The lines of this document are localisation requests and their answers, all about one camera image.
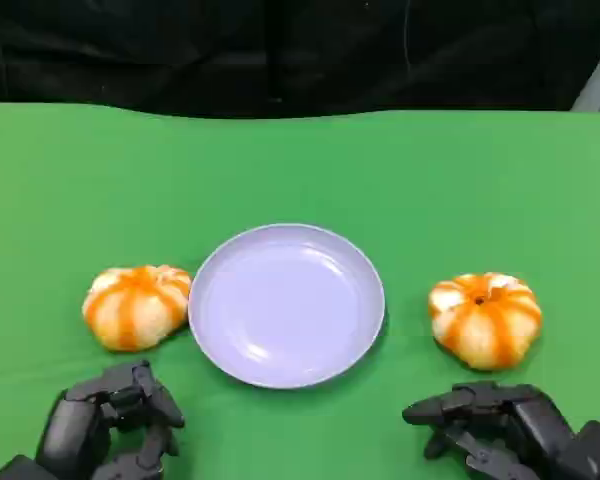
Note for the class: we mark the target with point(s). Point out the green table cloth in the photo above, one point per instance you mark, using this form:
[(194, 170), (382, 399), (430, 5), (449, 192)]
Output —
[(300, 175)]

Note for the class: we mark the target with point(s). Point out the lilac plate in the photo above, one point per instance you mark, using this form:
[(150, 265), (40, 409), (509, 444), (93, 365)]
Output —
[(285, 310)]

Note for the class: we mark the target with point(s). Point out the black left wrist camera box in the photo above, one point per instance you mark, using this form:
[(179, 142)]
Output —
[(17, 470)]

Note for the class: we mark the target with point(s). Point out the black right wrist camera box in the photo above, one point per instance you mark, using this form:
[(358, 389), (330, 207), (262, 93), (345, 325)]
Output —
[(595, 450)]

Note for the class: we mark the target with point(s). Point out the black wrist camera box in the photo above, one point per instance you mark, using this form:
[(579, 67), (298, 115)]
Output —
[(595, 450), (17, 470)]

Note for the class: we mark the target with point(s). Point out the black backdrop curtain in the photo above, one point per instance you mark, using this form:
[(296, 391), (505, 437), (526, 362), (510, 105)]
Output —
[(230, 50)]

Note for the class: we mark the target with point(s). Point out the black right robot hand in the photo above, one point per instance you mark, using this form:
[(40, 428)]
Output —
[(525, 420)]

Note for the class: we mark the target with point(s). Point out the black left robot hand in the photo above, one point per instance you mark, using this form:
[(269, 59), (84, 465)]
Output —
[(75, 425)]

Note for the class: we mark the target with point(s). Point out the orange striped toy bread roll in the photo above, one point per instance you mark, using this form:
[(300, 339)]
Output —
[(140, 310), (485, 325)]

